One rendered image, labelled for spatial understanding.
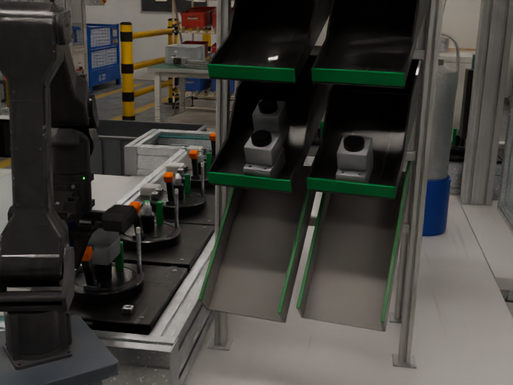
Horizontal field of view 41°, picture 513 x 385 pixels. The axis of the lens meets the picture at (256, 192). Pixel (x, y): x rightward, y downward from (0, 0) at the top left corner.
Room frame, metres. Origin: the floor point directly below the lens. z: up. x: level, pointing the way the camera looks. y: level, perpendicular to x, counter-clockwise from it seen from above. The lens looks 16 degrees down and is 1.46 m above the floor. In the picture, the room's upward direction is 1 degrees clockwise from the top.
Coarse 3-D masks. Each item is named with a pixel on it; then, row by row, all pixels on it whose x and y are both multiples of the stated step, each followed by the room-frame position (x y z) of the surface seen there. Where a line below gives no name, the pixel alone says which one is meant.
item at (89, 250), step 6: (90, 246) 1.04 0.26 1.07; (90, 252) 1.04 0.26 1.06; (84, 258) 1.03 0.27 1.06; (90, 258) 1.04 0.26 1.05; (84, 264) 1.04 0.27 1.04; (90, 264) 1.04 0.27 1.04; (84, 270) 1.05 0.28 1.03; (90, 270) 1.04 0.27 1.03; (90, 276) 1.05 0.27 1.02; (90, 282) 1.05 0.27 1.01; (96, 282) 1.06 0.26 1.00
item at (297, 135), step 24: (240, 96) 1.14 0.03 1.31; (264, 96) 1.23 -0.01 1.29; (288, 96) 1.22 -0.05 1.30; (312, 96) 1.09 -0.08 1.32; (240, 120) 1.14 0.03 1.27; (312, 120) 1.09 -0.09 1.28; (240, 144) 1.10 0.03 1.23; (288, 144) 1.09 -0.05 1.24; (216, 168) 1.04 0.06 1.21; (240, 168) 1.04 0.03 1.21; (288, 168) 1.03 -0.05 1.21; (288, 192) 0.98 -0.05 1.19
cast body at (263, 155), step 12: (264, 132) 1.00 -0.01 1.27; (252, 144) 1.00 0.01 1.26; (264, 144) 0.99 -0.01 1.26; (276, 144) 1.00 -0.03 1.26; (252, 156) 0.99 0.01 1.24; (264, 156) 0.99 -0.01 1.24; (276, 156) 1.00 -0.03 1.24; (252, 168) 0.99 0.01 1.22; (264, 168) 0.99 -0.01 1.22; (276, 168) 1.00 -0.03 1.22
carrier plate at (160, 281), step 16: (144, 272) 1.19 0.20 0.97; (160, 272) 1.19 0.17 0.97; (176, 272) 1.19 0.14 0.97; (48, 288) 1.11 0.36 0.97; (144, 288) 1.12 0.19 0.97; (160, 288) 1.12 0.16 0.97; (176, 288) 1.14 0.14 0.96; (80, 304) 1.05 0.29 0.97; (112, 304) 1.05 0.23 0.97; (128, 304) 1.05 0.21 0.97; (144, 304) 1.05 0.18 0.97; (160, 304) 1.05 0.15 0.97; (96, 320) 0.99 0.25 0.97; (112, 320) 0.99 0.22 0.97; (128, 320) 0.99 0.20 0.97; (144, 320) 0.99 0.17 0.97
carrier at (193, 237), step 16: (176, 192) 1.39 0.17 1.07; (144, 208) 1.36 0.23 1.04; (160, 208) 1.40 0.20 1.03; (176, 208) 1.39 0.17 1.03; (144, 224) 1.35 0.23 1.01; (160, 224) 1.40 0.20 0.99; (176, 224) 1.39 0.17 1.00; (128, 240) 1.31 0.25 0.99; (144, 240) 1.31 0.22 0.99; (160, 240) 1.31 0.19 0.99; (176, 240) 1.34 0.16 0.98; (192, 240) 1.37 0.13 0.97; (208, 240) 1.40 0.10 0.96; (128, 256) 1.27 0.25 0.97; (144, 256) 1.27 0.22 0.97; (160, 256) 1.27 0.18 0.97; (176, 256) 1.27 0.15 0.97; (192, 256) 1.28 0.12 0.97
